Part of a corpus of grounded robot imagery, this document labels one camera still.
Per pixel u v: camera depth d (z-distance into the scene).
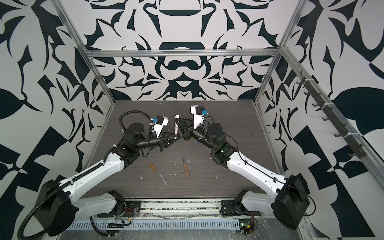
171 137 0.67
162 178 0.85
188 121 0.62
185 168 0.87
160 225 0.78
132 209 0.72
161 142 0.62
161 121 0.63
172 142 0.67
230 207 0.74
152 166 0.87
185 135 0.59
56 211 0.39
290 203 0.39
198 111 0.57
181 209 0.76
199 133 0.60
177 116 0.65
